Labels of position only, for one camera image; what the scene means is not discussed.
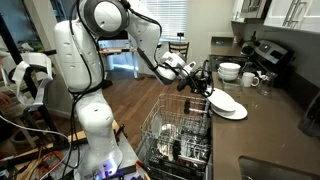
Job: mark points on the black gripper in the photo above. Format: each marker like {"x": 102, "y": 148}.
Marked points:
{"x": 198, "y": 81}

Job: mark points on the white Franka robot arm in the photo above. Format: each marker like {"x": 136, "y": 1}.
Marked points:
{"x": 76, "y": 56}

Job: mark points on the metal robot base table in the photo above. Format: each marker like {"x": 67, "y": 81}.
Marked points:
{"x": 130, "y": 156}

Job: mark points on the dishwasher lower rack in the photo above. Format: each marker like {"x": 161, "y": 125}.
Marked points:
{"x": 186, "y": 166}

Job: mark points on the person hand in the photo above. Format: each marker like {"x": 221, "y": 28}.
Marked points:
{"x": 4, "y": 99}

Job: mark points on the white ceramic bowl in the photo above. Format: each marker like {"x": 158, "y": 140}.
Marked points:
{"x": 224, "y": 73}
{"x": 228, "y": 79}
{"x": 230, "y": 66}

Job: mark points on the black rack clip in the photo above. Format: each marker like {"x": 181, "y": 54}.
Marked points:
{"x": 187, "y": 106}

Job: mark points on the white ceramic mug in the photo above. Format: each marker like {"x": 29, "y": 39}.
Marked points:
{"x": 248, "y": 80}

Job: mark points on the wooden chair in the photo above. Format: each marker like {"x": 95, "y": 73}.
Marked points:
{"x": 180, "y": 46}

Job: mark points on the clear glass jar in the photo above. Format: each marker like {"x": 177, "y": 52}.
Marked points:
{"x": 267, "y": 85}

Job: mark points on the dark glass bottle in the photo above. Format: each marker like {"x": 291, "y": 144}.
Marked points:
{"x": 253, "y": 36}

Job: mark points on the black kitchen stove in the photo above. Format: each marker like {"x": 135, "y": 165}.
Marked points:
{"x": 270, "y": 53}

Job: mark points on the white window blinds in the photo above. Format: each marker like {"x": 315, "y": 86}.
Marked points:
{"x": 173, "y": 16}

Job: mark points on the narrow white cabinet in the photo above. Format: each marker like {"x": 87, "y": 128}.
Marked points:
{"x": 236, "y": 10}

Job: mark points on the stainless steel microwave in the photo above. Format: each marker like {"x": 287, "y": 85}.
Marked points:
{"x": 253, "y": 7}

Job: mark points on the black table clamp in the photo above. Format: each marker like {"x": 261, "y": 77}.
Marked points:
{"x": 119, "y": 130}

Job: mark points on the wooden desk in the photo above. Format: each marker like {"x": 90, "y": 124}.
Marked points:
{"x": 116, "y": 51}

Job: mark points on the steel kitchen sink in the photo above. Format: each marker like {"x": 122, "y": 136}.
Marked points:
{"x": 273, "y": 170}

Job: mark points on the wooden board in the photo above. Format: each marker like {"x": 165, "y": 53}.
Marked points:
{"x": 78, "y": 136}

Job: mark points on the black metal stand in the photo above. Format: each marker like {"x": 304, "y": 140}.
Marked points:
{"x": 6, "y": 40}

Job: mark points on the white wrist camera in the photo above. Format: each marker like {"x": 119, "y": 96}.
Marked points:
{"x": 189, "y": 67}

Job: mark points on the small black tripod camera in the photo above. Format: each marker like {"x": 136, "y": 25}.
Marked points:
{"x": 180, "y": 35}

